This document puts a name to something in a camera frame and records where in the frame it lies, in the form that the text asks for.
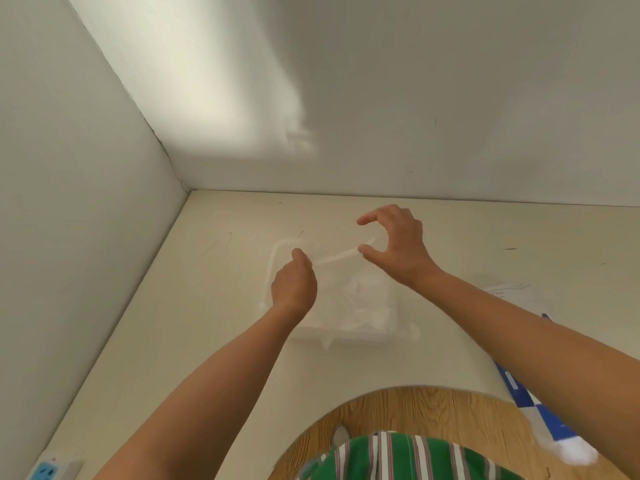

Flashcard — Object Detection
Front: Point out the clear plastic container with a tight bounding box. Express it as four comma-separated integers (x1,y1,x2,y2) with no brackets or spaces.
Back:
259,236,422,351

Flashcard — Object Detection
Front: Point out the person's left hand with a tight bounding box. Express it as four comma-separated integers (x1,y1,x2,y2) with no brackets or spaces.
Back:
271,248,319,321

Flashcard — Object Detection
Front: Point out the clear plastic lid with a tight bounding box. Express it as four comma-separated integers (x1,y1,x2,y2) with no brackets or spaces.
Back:
272,234,392,275

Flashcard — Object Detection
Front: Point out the blue white checkered packet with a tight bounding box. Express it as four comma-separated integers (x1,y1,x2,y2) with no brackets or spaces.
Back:
481,282,599,466

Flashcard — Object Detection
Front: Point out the person's left forearm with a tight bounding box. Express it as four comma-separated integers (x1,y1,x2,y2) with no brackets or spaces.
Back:
94,304,312,480

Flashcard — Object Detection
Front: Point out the green striped shirt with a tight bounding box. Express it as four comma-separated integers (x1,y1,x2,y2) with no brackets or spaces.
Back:
299,431,527,480

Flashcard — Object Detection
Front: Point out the white power strip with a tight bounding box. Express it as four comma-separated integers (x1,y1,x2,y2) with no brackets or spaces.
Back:
25,451,85,480

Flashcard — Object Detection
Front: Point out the person's right hand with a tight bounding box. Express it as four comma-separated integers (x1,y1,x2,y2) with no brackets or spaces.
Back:
356,204,442,290

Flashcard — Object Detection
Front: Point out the white crumpled tissue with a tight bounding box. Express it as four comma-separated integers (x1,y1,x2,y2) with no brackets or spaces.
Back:
336,274,397,336

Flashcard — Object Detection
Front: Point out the person's right forearm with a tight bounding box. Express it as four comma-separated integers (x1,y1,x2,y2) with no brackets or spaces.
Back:
414,267,640,469

